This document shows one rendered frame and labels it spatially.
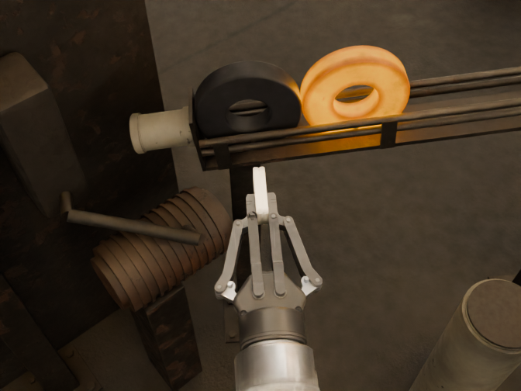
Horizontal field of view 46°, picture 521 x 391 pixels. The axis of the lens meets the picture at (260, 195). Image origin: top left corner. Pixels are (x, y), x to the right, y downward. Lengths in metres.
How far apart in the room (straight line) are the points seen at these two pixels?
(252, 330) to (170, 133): 0.34
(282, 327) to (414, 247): 0.98
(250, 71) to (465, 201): 1.03
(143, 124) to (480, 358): 0.60
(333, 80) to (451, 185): 0.97
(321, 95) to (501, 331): 0.43
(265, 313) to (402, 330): 0.85
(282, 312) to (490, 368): 0.43
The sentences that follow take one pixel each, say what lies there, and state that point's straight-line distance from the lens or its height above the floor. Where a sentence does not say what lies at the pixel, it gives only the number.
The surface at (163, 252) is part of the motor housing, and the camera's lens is 0.97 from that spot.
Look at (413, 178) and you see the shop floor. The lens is 1.75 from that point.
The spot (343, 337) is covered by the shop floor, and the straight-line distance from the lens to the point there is 1.47.
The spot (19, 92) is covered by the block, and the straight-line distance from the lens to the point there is 0.83.
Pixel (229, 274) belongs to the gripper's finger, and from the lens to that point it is 0.72.
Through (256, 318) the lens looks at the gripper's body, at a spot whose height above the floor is 0.73.
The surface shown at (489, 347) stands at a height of 0.51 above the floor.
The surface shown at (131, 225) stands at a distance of 0.94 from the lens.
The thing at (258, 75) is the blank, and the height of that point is 0.78.
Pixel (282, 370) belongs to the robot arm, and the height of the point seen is 0.73.
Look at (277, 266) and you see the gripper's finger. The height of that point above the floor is 0.72.
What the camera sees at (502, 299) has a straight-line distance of 0.98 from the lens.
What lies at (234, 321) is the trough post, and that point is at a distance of 1.47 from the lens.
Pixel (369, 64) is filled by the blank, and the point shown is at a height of 0.79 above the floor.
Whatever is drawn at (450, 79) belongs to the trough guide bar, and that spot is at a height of 0.71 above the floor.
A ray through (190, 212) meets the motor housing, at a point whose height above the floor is 0.53.
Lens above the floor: 1.34
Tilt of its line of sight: 54 degrees down
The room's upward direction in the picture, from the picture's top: straight up
